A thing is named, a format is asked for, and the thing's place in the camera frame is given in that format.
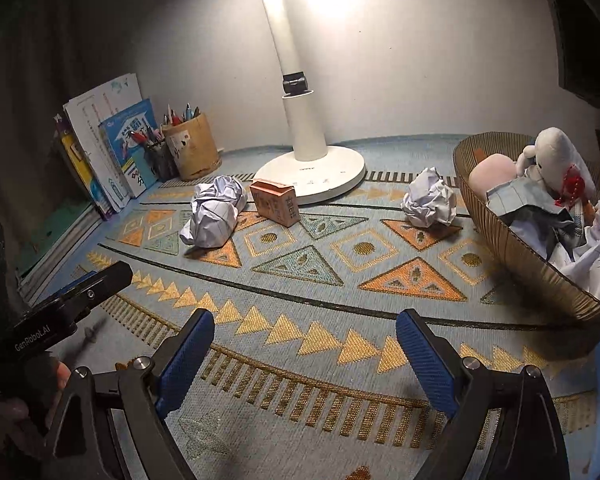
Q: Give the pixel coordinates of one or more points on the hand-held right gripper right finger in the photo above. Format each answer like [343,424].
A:
[425,365]

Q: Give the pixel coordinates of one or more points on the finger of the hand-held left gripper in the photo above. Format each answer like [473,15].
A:
[102,282]
[77,282]

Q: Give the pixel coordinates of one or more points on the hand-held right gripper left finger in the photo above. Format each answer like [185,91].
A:
[185,360]

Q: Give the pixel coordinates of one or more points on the brown ribbed glass bowl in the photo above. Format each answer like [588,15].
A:
[530,270]

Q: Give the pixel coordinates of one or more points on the white plush toy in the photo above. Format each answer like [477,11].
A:
[555,155]

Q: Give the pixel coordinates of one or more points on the person's left hand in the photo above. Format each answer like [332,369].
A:
[60,375]

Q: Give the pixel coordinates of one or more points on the green flat book stack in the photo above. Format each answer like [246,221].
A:
[55,240]

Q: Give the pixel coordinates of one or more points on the yellow dark upright books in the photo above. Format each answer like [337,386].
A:
[75,160]

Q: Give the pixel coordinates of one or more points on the black pen cup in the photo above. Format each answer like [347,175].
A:
[161,162]

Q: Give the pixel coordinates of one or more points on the blue cover workbook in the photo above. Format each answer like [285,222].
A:
[130,150]

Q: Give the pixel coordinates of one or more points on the blue patterned woven mat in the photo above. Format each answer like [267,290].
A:
[305,285]

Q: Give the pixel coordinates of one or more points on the bunch of red pens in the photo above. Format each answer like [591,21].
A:
[144,137]

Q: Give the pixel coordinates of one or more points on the wooden pen holder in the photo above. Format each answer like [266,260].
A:
[195,150]

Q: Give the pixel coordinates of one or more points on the stack of books and papers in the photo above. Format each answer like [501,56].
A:
[95,120]

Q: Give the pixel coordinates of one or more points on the small orange carton box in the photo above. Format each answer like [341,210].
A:
[275,202]

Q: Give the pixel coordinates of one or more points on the crumpled lined blue-grey paper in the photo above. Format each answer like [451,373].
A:
[525,195]

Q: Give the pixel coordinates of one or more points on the pink round plush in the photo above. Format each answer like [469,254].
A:
[492,175]

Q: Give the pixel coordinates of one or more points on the white desk lamp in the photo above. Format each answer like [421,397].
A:
[305,160]

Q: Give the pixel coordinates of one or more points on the black monitor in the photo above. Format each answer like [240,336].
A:
[590,35]

